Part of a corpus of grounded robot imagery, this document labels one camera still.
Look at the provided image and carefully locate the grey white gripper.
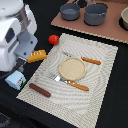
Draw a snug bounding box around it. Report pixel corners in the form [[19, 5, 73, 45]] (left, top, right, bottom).
[[0, 5, 37, 72]]

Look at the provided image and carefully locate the yellow bread loaf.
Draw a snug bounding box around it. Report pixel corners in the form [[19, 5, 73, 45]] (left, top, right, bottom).
[[27, 50, 47, 63]]

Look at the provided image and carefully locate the red tomato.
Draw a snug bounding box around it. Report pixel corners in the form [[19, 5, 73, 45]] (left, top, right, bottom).
[[48, 35, 59, 45]]

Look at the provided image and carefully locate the grilled brown sausage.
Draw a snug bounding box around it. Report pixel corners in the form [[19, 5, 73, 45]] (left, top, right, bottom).
[[29, 83, 51, 97]]

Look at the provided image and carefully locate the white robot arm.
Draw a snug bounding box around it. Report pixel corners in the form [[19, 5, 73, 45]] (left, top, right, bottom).
[[0, 0, 37, 72]]

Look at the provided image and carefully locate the small dark grey pot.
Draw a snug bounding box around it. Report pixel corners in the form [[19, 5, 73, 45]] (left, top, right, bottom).
[[60, 0, 80, 21]]

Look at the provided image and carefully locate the round wooden plate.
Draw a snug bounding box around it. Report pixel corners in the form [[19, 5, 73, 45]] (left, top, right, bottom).
[[59, 57, 87, 81]]

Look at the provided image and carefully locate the large dark grey pot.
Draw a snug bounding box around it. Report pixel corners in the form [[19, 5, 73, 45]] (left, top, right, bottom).
[[84, 0, 108, 26]]

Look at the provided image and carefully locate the beige woven placemat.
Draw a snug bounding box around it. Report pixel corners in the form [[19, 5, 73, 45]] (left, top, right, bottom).
[[18, 34, 118, 128]]

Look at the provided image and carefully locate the pink wooden board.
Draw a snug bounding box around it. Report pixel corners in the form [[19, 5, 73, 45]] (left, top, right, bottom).
[[51, 0, 128, 43]]

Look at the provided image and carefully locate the beige bowl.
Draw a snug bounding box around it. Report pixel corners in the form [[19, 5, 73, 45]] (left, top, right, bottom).
[[121, 7, 128, 30]]

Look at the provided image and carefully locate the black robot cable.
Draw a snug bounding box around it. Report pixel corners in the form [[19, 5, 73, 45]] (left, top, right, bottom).
[[0, 65, 25, 81]]

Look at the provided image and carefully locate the fork with wooden handle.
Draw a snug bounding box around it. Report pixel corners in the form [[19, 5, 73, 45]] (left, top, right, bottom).
[[48, 74, 89, 91]]

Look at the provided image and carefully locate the knife with wooden handle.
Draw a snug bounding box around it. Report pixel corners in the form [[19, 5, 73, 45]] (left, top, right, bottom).
[[61, 51, 101, 65]]

